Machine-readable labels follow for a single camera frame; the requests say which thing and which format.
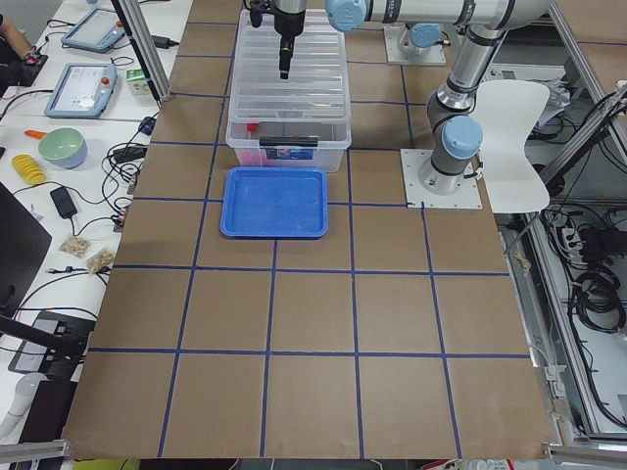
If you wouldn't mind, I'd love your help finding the aluminium frame post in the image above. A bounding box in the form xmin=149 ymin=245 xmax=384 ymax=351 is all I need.
xmin=111 ymin=0 xmax=171 ymax=103

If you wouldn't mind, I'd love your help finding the black power adapter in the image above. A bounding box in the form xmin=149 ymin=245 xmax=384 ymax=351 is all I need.
xmin=50 ymin=186 xmax=77 ymax=219

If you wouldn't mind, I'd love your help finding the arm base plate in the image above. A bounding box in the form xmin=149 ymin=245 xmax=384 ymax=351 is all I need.
xmin=400 ymin=149 xmax=482 ymax=210
xmin=383 ymin=23 xmax=446 ymax=67

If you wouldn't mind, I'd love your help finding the clear plastic box lid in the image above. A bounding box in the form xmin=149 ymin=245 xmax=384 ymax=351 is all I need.
xmin=229 ymin=9 xmax=351 ymax=123

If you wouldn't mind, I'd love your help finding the toy carrot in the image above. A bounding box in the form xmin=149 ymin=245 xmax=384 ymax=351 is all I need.
xmin=24 ymin=129 xmax=46 ymax=139

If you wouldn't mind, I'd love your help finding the white chair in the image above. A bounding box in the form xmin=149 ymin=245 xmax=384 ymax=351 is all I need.
xmin=471 ymin=79 xmax=550 ymax=213

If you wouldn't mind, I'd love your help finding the green white carton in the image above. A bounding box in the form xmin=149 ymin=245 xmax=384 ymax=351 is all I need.
xmin=124 ymin=69 xmax=152 ymax=96

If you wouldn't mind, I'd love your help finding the teach pendant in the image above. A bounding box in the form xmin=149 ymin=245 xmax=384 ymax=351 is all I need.
xmin=61 ymin=8 xmax=125 ymax=53
xmin=44 ymin=63 xmax=118 ymax=119

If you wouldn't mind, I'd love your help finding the clear plastic storage box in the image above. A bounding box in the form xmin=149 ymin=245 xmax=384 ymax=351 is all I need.
xmin=226 ymin=121 xmax=352 ymax=172

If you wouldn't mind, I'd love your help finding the teach pendant near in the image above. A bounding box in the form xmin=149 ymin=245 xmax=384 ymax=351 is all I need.
xmin=44 ymin=63 xmax=118 ymax=119

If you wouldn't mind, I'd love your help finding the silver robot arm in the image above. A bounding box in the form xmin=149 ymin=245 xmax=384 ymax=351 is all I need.
xmin=325 ymin=0 xmax=549 ymax=195

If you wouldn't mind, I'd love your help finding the black box latch handle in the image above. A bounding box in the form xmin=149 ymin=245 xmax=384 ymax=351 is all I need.
xmin=259 ymin=136 xmax=318 ymax=148

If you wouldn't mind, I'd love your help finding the blue plastic tray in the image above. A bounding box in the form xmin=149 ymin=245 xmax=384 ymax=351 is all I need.
xmin=219 ymin=166 xmax=329 ymax=239

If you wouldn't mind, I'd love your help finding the teach pendant far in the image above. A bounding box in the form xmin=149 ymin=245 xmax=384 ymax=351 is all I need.
xmin=61 ymin=8 xmax=125 ymax=53

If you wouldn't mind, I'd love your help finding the red block top left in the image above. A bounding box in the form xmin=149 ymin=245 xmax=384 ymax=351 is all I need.
xmin=236 ymin=149 xmax=267 ymax=166

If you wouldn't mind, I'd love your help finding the green bowl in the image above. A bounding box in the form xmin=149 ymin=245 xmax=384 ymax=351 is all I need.
xmin=38 ymin=127 xmax=87 ymax=169

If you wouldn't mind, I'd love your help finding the yellow toy corn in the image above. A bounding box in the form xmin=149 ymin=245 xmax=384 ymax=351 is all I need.
xmin=11 ymin=154 xmax=47 ymax=186

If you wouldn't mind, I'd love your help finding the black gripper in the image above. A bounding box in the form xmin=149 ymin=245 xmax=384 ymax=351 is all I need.
xmin=274 ymin=0 xmax=307 ymax=79

